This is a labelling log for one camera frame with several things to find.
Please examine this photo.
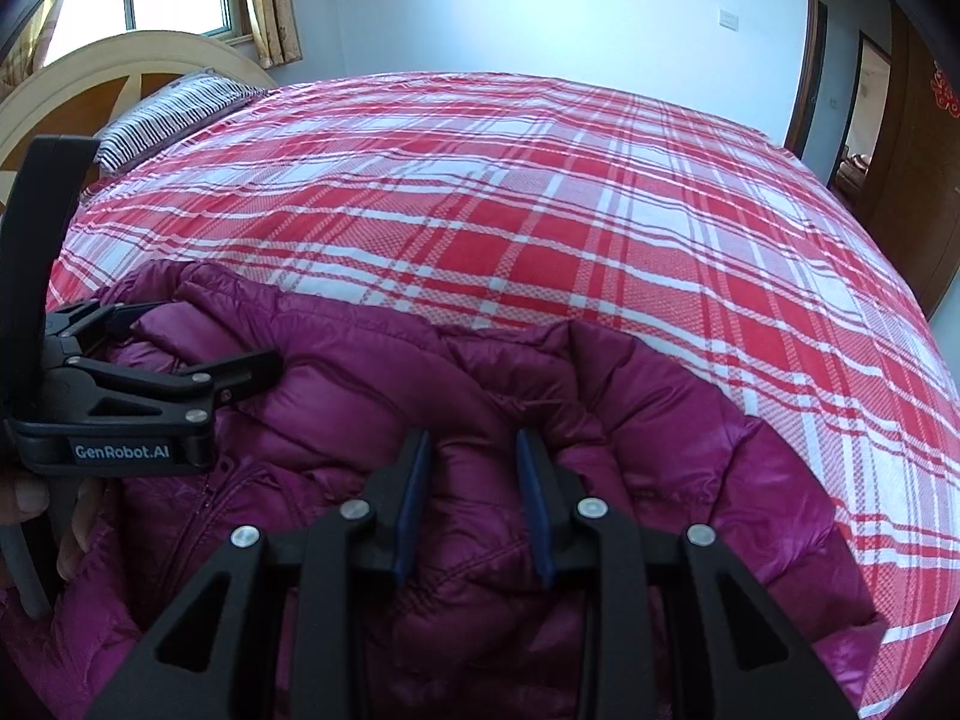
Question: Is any purple down jacket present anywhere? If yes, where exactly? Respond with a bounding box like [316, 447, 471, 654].
[2, 262, 885, 718]

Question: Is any person's left hand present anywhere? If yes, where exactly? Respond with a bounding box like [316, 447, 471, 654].
[0, 476, 103, 582]

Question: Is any wooden arched headboard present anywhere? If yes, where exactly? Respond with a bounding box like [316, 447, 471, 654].
[2, 29, 275, 195]

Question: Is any striped pillow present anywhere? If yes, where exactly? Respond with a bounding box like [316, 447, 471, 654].
[94, 68, 267, 177]

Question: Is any yellow curtain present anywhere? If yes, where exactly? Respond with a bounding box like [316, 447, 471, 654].
[245, 0, 302, 70]

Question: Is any red white plaid bedspread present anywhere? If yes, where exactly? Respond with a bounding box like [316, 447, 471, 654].
[49, 73, 958, 718]

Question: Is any brown wooden door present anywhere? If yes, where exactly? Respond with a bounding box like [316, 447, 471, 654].
[869, 16, 958, 317]

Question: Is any red double happiness decoration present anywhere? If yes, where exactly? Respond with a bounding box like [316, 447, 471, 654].
[931, 64, 960, 119]

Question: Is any white wall switch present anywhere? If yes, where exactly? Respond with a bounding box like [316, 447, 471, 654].
[719, 10, 740, 31]

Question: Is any dark wooden door frame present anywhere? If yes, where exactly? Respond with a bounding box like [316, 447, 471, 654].
[784, 0, 827, 160]

